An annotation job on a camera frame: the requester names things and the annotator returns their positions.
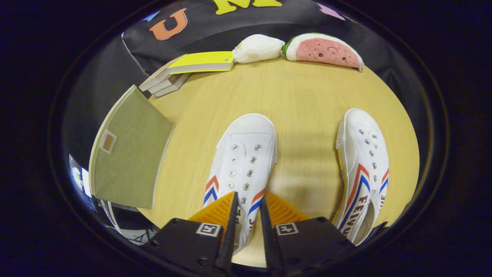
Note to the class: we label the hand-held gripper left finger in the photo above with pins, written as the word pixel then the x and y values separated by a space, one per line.
pixel 228 238

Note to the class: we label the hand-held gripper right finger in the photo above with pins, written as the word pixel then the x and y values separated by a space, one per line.
pixel 269 238

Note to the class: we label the white canvas shoe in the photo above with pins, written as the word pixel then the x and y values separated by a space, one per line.
pixel 246 130
pixel 361 154

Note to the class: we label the green fabric storage box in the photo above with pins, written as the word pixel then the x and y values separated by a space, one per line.
pixel 130 154

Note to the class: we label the grey book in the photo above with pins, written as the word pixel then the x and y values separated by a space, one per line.
pixel 173 85

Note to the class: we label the blue printed package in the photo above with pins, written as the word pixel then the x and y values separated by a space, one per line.
pixel 77 177

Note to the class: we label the white plush toy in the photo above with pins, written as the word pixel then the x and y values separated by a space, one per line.
pixel 257 48

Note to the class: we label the watermelon slice plush toy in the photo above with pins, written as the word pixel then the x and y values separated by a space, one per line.
pixel 326 52

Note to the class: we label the black backdrop cloth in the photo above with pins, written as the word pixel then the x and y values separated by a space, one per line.
pixel 238 23

